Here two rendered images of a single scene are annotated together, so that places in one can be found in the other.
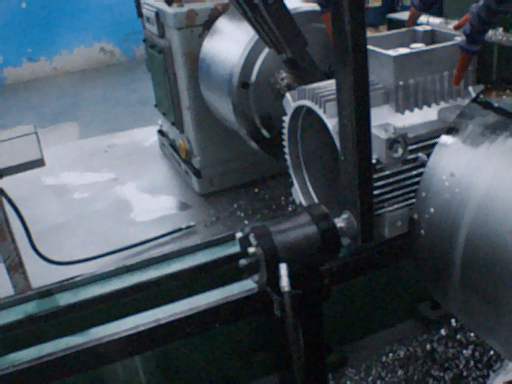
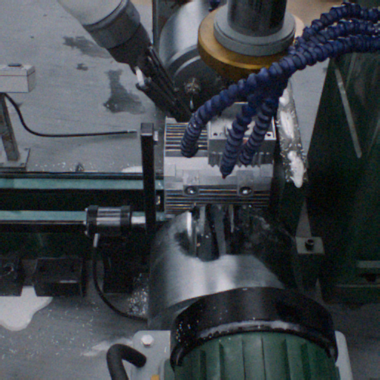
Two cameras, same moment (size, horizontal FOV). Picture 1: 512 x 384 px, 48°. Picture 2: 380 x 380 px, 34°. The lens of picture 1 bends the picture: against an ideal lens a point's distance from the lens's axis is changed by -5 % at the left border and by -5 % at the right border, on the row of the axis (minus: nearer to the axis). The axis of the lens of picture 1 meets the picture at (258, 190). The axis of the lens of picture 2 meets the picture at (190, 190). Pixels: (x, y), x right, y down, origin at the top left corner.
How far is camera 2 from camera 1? 0.72 m
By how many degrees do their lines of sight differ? 26
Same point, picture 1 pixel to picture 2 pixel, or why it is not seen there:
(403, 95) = (213, 159)
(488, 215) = (155, 272)
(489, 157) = (168, 249)
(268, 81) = (183, 82)
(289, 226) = (107, 217)
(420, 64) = not seen: hidden behind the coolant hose
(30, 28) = not seen: outside the picture
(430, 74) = not seen: hidden behind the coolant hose
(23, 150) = (18, 84)
